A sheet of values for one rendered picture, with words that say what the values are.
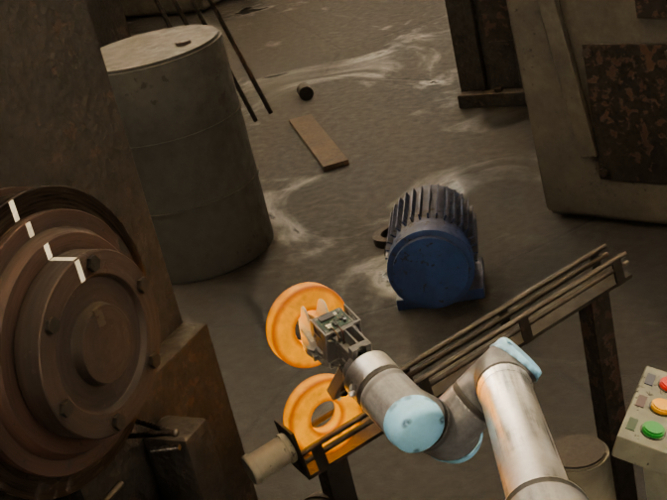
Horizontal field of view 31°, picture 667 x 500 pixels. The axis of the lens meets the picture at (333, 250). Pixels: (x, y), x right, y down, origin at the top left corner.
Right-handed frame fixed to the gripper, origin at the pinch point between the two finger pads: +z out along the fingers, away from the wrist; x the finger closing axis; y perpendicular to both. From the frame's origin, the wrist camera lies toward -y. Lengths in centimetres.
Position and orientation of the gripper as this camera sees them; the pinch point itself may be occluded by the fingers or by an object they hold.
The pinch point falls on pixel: (305, 315)
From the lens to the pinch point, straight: 216.6
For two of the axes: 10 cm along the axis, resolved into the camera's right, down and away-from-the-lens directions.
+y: -0.7, -7.9, -6.1
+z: -5.1, -5.0, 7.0
